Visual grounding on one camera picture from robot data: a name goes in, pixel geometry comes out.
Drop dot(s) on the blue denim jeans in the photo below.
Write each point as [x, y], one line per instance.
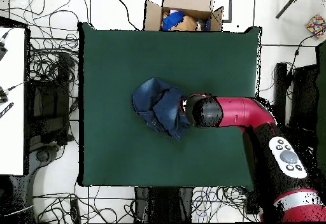
[158, 104]

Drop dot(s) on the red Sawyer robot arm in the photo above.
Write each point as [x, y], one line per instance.
[242, 112]

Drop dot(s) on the colourful patterned item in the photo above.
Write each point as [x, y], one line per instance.
[317, 25]

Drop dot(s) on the dark green table cloth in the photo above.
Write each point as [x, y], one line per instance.
[152, 56]

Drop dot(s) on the tan cloth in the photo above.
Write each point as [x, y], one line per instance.
[187, 24]

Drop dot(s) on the blue cloth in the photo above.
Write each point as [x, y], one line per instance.
[172, 20]

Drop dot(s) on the brown cardboard box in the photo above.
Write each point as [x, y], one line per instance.
[186, 1]

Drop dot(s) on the black equipment box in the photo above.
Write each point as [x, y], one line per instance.
[48, 107]

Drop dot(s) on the grey metal bar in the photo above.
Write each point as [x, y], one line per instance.
[289, 5]

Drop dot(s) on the white table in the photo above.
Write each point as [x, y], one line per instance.
[12, 137]

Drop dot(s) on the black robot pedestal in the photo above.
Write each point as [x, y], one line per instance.
[163, 203]

